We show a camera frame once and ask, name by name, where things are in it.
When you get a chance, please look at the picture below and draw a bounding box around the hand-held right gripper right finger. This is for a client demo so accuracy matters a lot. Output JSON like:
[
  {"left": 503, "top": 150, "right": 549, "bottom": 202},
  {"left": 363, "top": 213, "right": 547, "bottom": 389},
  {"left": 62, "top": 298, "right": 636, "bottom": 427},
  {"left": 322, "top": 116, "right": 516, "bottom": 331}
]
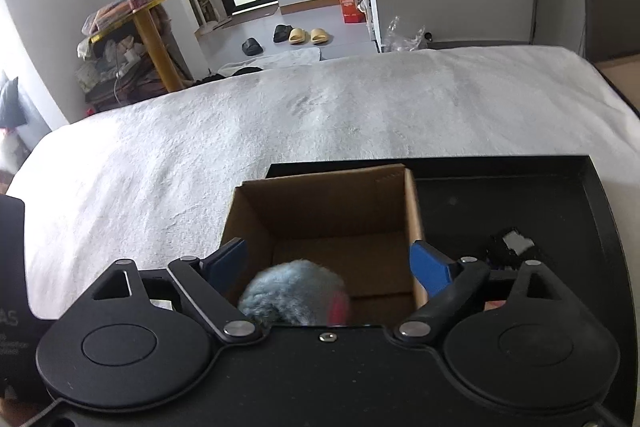
[{"left": 395, "top": 241, "right": 567, "bottom": 342}]

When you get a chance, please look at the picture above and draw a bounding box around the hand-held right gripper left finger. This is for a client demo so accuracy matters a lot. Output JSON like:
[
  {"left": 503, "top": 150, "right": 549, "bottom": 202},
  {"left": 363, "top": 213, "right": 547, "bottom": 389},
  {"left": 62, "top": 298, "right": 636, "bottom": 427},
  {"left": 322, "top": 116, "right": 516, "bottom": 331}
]
[{"left": 91, "top": 239, "right": 262, "bottom": 342}]

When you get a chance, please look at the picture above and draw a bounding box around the grey-blue fluffy plush toy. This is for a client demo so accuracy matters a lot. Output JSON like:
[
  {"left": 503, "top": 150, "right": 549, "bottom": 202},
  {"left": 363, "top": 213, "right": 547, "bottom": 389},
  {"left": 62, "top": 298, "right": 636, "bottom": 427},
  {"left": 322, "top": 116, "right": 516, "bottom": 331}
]
[{"left": 237, "top": 259, "right": 352, "bottom": 327}]

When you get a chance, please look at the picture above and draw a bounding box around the black tray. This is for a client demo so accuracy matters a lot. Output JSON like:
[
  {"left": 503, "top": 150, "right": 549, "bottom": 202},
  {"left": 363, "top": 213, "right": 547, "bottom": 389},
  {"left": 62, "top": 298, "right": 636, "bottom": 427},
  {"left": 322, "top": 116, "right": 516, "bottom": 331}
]
[{"left": 265, "top": 154, "right": 638, "bottom": 423}]

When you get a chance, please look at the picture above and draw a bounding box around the brown cardboard box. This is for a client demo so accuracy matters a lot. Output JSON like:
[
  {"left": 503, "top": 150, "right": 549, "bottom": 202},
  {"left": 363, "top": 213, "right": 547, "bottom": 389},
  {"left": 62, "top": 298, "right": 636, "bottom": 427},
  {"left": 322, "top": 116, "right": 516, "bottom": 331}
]
[{"left": 220, "top": 163, "right": 431, "bottom": 328}]

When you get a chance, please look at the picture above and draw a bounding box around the black scrunchie with white tag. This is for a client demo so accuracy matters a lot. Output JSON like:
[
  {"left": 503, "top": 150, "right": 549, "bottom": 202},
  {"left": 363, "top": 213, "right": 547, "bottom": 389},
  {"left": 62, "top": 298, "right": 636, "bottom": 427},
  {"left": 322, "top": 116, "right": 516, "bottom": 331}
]
[{"left": 482, "top": 229, "right": 538, "bottom": 268}]

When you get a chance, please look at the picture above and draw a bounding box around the white fleece blanket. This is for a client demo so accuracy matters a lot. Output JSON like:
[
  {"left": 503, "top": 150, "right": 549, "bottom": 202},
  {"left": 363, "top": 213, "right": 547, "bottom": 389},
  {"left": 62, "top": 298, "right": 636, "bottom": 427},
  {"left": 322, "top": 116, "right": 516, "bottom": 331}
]
[{"left": 5, "top": 46, "right": 640, "bottom": 323}]

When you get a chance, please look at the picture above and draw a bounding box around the grey pillow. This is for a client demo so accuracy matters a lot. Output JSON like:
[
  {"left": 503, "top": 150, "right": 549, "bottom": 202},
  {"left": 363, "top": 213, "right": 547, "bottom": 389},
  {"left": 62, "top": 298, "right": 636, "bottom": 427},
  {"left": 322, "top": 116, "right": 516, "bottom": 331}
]
[{"left": 0, "top": 72, "right": 31, "bottom": 128}]

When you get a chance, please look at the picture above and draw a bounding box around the white floor towel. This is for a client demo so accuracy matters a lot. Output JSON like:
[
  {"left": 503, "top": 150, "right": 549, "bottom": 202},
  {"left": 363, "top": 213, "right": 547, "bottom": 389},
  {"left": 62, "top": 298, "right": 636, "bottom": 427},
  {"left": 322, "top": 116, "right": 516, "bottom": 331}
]
[{"left": 220, "top": 46, "right": 321, "bottom": 75}]

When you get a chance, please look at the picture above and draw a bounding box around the pile of bags under table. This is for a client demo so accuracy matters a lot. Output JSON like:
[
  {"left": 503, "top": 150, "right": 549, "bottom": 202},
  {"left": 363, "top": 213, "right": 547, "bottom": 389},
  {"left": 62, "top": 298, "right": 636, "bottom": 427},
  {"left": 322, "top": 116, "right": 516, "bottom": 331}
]
[{"left": 75, "top": 32, "right": 196, "bottom": 108}]

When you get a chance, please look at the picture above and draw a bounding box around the clear plastic bag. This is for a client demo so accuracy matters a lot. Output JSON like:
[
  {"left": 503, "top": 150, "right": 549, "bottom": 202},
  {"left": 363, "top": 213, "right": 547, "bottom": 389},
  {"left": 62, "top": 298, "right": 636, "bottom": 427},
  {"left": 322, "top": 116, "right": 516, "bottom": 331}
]
[{"left": 382, "top": 16, "right": 426, "bottom": 52}]

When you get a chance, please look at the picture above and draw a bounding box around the round yellow table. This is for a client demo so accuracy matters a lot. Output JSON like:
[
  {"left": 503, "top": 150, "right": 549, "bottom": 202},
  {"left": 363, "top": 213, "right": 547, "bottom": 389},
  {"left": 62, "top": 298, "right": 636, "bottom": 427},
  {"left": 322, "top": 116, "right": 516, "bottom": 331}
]
[{"left": 90, "top": 0, "right": 206, "bottom": 92}]

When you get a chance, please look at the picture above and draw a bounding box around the brown doormat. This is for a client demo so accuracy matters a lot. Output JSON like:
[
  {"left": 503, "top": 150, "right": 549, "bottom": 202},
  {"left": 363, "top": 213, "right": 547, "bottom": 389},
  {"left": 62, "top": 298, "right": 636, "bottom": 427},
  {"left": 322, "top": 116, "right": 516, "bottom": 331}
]
[{"left": 220, "top": 4, "right": 281, "bottom": 30}]

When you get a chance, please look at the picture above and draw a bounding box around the white stand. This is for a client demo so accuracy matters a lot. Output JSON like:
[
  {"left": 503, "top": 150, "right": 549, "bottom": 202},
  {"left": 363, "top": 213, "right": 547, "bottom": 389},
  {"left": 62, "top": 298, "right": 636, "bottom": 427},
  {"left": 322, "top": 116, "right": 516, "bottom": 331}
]
[{"left": 192, "top": 0, "right": 221, "bottom": 38}]

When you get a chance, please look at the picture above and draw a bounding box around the brown framed board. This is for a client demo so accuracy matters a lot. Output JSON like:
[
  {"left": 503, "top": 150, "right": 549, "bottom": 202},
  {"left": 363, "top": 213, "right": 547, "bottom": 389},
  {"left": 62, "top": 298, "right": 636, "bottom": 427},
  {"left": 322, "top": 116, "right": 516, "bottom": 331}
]
[{"left": 595, "top": 59, "right": 640, "bottom": 112}]

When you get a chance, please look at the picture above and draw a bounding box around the orange cardboard box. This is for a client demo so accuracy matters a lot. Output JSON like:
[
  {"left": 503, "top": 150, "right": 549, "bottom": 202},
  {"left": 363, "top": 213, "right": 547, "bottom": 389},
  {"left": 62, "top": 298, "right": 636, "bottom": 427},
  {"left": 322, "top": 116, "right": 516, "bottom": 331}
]
[{"left": 336, "top": 0, "right": 366, "bottom": 25}]

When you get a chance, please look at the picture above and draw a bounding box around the pile of orange snack packets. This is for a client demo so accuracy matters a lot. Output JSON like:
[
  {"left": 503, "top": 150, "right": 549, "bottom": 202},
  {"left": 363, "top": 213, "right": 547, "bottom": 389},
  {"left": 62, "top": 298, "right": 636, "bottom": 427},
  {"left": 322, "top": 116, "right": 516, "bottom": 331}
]
[{"left": 82, "top": 2, "right": 133, "bottom": 35}]

